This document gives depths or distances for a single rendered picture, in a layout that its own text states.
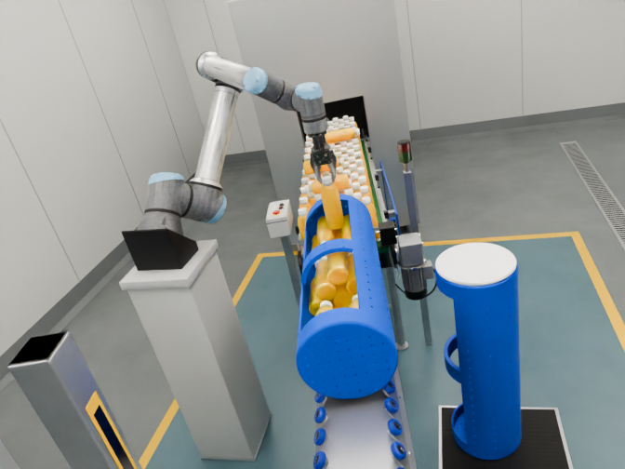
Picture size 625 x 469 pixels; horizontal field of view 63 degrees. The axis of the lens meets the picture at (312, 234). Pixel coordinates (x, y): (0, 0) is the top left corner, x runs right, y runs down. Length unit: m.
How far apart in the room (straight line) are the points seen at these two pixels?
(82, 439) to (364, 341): 0.81
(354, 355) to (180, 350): 1.11
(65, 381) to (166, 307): 1.50
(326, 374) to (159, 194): 1.11
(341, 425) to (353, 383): 0.12
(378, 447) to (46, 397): 0.92
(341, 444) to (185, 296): 0.97
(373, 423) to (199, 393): 1.19
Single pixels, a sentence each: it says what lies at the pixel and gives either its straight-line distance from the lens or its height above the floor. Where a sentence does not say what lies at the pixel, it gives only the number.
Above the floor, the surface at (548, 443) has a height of 0.15.
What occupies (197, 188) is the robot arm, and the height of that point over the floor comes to 1.33.
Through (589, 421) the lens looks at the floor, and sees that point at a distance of 2.80.
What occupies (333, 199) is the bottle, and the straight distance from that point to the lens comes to 1.97.
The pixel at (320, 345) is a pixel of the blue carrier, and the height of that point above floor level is 1.17.
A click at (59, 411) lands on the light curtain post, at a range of 0.79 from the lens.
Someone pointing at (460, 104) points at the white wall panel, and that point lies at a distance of 6.30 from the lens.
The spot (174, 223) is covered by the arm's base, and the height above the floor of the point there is 1.27.
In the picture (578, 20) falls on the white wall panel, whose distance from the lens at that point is 6.29.
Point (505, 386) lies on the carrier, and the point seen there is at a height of 0.55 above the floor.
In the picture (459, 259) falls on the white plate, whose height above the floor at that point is 1.04.
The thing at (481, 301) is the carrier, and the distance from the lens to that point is 1.83.
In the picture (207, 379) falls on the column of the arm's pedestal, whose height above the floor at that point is 0.55.
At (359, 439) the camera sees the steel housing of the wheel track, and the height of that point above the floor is 0.93.
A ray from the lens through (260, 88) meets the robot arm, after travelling 1.85.
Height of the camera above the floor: 2.06
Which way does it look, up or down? 27 degrees down
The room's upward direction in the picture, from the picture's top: 13 degrees counter-clockwise
